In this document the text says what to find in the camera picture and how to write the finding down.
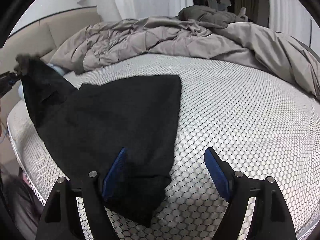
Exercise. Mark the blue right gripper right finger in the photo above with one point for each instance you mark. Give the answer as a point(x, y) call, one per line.
point(220, 172)

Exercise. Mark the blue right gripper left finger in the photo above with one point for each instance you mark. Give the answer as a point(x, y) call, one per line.
point(114, 174)

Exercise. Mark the black pants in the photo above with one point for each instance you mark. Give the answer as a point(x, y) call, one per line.
point(85, 128)

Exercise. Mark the grey furry sleeve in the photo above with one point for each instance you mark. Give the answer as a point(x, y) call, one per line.
point(26, 63)

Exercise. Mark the beige padded headboard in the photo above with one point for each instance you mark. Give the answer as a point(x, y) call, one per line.
point(44, 36)

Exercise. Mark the white honeycomb mesh mattress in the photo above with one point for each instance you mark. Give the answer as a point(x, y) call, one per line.
point(258, 123)

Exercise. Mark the grey crumpled duvet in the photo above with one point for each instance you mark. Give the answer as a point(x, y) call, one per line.
point(106, 43)

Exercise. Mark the dark grey pillow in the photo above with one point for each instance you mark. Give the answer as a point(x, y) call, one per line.
point(208, 17)

